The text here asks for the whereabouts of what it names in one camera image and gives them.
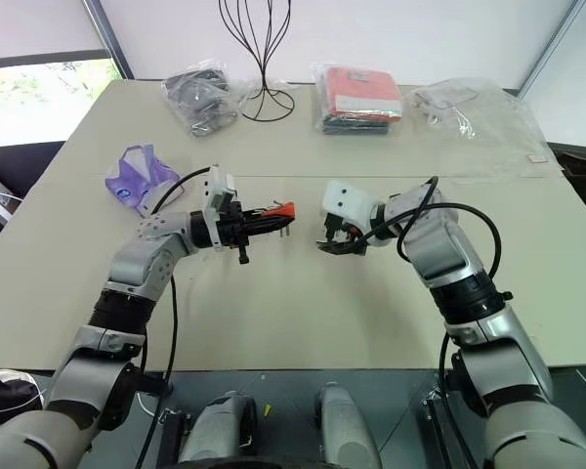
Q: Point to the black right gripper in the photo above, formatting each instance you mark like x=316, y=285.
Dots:
x=339, y=229

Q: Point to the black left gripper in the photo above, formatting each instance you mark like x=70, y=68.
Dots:
x=230, y=225

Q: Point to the orange black small tool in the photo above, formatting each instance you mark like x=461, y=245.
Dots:
x=284, y=211

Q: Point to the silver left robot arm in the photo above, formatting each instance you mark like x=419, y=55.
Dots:
x=141, y=264

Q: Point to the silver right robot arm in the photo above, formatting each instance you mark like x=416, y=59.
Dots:
x=469, y=273

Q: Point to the purple plastic package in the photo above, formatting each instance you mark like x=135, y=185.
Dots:
x=139, y=178

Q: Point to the plastic bag of black parts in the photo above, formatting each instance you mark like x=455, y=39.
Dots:
x=200, y=98

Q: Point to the plastic bag of red packs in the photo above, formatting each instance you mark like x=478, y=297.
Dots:
x=359, y=98

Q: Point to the small yellow floor scrap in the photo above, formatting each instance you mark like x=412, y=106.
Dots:
x=267, y=409

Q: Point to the empty clear plastic bag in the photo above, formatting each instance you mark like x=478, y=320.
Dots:
x=483, y=122

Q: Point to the small white card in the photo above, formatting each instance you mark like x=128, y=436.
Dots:
x=537, y=157

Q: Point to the dark box beside table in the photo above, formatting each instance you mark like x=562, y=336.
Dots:
x=581, y=163

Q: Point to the black side furniture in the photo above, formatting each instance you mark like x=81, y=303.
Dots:
x=14, y=161

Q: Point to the black bag on floor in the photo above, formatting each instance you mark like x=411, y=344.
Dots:
x=7, y=396

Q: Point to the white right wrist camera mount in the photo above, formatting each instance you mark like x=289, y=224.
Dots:
x=344, y=198

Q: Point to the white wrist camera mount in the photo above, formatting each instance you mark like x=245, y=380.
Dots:
x=344, y=198
x=219, y=191

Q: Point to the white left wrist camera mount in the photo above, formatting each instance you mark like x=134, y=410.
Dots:
x=219, y=191

